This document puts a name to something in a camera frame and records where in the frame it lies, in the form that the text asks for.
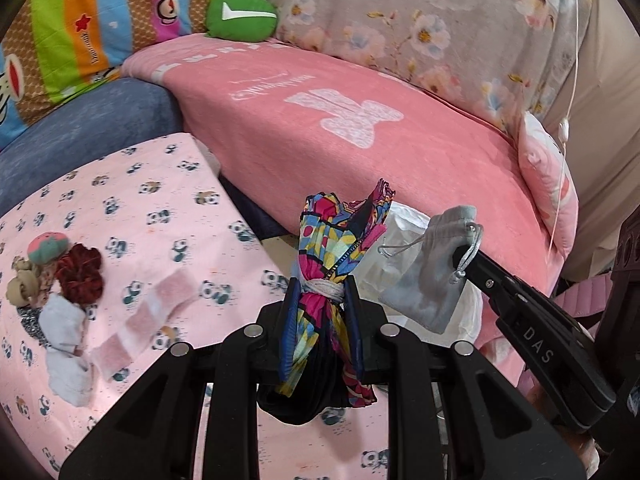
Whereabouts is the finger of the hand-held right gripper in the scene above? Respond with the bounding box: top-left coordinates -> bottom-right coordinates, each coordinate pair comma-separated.
452,247 -> 616,433

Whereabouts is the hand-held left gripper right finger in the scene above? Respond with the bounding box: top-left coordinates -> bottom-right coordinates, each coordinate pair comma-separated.
345,276 -> 586,480

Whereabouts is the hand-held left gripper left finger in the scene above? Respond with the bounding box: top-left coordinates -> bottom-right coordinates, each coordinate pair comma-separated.
59,277 -> 303,480

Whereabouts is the grey drawstring pouch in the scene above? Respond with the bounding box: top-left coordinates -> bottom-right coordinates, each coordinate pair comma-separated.
377,205 -> 485,335

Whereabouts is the colourful patterned cloth bundle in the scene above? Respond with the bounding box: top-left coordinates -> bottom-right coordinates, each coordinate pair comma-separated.
257,178 -> 398,423

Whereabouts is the white plastic bag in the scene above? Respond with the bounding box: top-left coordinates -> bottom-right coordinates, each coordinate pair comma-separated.
357,202 -> 483,356

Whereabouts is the white sock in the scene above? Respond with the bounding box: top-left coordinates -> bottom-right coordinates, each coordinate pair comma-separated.
39,294 -> 88,356
47,350 -> 97,408

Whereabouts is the pink green round puff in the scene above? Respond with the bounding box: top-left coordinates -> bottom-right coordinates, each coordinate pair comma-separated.
27,231 -> 69,264

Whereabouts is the beige bear hair tie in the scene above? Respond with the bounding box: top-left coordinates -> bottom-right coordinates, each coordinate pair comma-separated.
6,256 -> 51,307

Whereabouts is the pink quilted cushion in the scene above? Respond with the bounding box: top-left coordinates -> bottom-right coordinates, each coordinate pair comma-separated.
552,272 -> 621,323

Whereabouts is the pink white striped strip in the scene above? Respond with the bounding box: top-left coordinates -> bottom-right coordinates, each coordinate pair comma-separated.
90,275 -> 198,378

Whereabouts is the pink floral pillow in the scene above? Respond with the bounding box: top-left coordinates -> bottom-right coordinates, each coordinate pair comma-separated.
517,112 -> 580,261

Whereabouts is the pink blanket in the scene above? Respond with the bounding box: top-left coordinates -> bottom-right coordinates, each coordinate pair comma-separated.
121,35 -> 571,361

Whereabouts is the pink panda printed sheet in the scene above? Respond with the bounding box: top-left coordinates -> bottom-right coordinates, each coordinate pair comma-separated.
0,132 -> 396,480

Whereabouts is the dark red scrunchie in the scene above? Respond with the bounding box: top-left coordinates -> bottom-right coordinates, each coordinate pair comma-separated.
54,243 -> 105,306

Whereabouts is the black white patterned cloth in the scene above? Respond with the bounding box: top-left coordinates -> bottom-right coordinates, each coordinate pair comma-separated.
17,305 -> 51,348

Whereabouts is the blue sofa cushion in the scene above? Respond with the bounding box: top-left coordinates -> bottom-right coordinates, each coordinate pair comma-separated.
0,76 -> 183,216

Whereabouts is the grey floral quilt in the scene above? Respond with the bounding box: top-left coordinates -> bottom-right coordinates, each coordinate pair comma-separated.
225,0 -> 596,136

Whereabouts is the green cushion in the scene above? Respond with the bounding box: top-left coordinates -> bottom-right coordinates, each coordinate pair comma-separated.
206,0 -> 279,42

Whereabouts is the striped cartoon pillow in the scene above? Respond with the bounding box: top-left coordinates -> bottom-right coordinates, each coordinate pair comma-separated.
0,0 -> 241,146

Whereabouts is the white cable with switch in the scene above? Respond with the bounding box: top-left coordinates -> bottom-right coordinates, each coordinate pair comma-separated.
547,0 -> 582,261

